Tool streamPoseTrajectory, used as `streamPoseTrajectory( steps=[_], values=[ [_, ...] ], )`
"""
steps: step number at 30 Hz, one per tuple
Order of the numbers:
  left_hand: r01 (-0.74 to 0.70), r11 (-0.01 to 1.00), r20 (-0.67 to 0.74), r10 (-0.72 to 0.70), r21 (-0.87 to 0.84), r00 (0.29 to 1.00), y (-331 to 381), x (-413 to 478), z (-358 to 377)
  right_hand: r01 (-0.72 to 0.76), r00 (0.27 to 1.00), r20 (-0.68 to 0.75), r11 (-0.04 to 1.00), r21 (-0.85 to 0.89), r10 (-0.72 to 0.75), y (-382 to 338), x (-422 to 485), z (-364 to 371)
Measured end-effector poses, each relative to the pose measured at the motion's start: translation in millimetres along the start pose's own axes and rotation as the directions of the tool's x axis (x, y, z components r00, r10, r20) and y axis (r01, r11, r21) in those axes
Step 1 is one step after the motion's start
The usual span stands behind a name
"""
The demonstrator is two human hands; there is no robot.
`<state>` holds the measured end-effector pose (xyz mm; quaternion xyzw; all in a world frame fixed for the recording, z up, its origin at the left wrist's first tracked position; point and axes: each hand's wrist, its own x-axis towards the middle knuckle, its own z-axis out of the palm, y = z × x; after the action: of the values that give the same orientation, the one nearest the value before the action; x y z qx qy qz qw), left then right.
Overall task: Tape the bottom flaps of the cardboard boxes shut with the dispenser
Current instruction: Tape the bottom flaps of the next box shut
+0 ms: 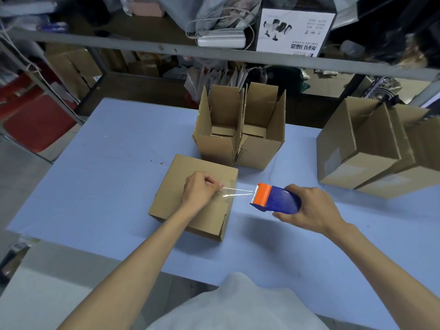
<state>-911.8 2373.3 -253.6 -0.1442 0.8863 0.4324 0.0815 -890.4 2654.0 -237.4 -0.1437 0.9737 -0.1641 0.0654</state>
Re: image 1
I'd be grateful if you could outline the person's right hand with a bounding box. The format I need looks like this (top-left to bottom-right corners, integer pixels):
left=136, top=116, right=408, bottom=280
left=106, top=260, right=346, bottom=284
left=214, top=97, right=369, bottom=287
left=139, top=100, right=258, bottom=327
left=272, top=183, right=346, bottom=237

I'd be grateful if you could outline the person's left hand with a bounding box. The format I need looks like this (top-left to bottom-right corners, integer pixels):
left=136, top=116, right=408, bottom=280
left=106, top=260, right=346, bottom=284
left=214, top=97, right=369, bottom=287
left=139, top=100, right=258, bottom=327
left=180, top=170, right=225, bottom=215

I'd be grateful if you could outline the orange blue tape dispenser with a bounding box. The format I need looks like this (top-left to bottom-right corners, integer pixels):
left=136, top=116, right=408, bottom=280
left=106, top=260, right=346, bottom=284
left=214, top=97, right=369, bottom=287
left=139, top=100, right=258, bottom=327
left=250, top=183, right=303, bottom=215

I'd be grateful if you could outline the plain brown cardboard box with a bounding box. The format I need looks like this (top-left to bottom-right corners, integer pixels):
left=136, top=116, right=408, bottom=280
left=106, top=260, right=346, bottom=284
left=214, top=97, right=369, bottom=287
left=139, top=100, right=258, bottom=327
left=356, top=104, right=440, bottom=200

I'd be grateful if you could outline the large brown storage cardboard box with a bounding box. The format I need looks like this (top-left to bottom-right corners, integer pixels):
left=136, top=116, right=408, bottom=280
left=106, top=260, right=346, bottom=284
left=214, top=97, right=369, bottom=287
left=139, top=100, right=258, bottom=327
left=44, top=47, right=103, bottom=100

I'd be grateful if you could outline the person's left forearm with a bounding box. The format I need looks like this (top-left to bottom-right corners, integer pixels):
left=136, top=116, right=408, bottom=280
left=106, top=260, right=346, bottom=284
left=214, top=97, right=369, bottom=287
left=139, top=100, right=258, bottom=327
left=58, top=202, right=197, bottom=330

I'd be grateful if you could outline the person's right forearm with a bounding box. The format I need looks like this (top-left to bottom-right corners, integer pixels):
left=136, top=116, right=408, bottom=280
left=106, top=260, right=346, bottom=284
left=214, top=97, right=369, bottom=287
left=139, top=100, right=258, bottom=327
left=324, top=222, right=440, bottom=330

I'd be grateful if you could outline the person's white shirt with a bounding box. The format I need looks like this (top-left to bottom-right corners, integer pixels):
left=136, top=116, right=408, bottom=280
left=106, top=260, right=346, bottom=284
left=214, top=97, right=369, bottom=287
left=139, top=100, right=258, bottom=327
left=146, top=272, right=330, bottom=330

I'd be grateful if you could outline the bundle of grey paper bags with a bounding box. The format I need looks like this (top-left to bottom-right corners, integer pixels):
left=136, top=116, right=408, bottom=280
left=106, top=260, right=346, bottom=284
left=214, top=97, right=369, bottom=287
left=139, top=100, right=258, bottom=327
left=184, top=63, right=250, bottom=102

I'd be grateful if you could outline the dark green bag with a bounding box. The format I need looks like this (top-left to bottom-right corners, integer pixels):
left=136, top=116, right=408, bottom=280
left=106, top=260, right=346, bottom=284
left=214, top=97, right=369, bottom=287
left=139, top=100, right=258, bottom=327
left=266, top=66, right=310, bottom=95

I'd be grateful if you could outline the silver reflective roll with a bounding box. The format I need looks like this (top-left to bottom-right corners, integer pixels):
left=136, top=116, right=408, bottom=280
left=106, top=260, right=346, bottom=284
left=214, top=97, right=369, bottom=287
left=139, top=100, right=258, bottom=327
left=366, top=76, right=403, bottom=99

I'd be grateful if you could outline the white power strip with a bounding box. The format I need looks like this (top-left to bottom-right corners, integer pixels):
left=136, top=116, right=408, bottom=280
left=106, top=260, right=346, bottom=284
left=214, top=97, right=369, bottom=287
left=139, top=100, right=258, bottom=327
left=196, top=29, right=248, bottom=49

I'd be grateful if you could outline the grey metal shelving rack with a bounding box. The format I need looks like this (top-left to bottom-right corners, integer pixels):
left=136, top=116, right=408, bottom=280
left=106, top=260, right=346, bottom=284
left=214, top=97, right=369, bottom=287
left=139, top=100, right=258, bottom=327
left=0, top=0, right=440, bottom=165

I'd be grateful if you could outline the red plastic stool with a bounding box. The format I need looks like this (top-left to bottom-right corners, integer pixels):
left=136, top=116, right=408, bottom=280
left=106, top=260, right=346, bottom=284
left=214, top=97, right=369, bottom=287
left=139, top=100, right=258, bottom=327
left=0, top=65, right=78, bottom=154

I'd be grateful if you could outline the pile of grey plastic mailers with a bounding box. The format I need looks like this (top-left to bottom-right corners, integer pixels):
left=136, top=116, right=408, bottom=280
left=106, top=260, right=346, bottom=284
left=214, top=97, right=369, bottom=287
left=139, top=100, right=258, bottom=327
left=154, top=0, right=265, bottom=33

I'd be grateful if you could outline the white black printed box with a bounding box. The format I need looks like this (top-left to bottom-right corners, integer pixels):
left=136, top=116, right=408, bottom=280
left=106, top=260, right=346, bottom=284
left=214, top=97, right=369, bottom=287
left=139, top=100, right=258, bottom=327
left=255, top=0, right=337, bottom=58

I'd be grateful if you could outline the white glossy cabinet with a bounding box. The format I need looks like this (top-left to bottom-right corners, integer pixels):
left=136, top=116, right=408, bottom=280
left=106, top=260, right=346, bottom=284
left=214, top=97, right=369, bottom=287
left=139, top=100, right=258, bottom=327
left=0, top=240, right=165, bottom=330

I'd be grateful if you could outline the white perforated rack post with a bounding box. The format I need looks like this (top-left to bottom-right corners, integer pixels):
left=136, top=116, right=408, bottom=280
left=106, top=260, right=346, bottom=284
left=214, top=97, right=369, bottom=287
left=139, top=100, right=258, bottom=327
left=412, top=80, right=440, bottom=109

